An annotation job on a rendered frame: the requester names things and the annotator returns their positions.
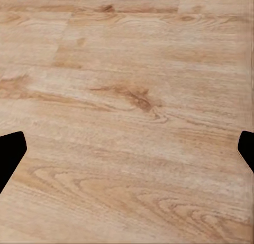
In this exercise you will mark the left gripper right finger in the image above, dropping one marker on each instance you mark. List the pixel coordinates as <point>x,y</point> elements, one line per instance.
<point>246,147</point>

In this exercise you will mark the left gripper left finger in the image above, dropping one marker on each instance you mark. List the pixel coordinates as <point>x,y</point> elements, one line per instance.
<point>12,149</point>

